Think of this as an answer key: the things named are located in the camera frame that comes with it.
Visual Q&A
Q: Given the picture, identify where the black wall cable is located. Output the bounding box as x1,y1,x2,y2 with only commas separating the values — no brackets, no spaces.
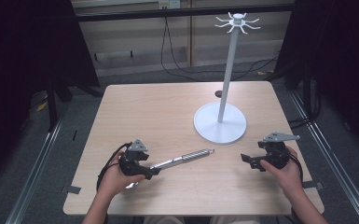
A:
166,21,280,81
159,17,207,83

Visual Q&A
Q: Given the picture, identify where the silver metal rod tool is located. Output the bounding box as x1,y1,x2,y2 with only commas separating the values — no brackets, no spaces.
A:
125,147,215,189

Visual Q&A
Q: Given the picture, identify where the white hook stand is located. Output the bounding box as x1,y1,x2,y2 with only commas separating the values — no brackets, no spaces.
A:
193,11,261,146

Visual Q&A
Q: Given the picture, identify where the black metal stand leg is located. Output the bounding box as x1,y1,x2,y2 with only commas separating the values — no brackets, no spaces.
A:
46,76,60,133

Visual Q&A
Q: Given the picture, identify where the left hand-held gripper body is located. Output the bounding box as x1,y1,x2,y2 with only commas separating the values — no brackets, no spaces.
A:
118,139,150,177

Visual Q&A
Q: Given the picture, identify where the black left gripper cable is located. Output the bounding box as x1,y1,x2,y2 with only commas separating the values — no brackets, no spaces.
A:
95,142,132,192

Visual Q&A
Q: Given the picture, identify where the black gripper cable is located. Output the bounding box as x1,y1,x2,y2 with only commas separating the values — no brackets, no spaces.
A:
95,142,132,192
288,152,305,183

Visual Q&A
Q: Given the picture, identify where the grey tape piece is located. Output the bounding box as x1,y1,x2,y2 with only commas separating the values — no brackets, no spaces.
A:
302,180,324,191
62,184,82,195

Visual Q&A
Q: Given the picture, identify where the person's right hand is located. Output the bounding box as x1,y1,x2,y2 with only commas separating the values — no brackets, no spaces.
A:
259,146,305,201

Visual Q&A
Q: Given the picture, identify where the metal floor rail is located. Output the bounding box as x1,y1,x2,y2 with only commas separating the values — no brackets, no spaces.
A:
288,91,359,224
5,118,63,224

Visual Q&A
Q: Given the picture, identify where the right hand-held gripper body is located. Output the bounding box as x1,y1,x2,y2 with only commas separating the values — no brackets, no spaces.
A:
257,132,301,171

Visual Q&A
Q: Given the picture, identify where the person's left hand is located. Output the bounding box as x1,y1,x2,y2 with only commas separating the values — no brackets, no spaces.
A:
97,151,147,201

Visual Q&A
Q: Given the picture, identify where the black horizontal bar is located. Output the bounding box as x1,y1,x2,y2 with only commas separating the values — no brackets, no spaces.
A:
74,3,295,23

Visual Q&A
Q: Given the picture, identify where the black floor cable bundle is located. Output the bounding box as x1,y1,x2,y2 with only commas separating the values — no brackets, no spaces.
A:
287,66,323,129

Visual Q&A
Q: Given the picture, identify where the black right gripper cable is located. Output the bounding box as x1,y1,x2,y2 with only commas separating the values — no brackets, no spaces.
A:
288,152,305,183

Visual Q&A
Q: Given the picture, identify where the white wall power outlet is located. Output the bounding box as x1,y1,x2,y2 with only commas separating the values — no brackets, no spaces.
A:
158,0,181,10

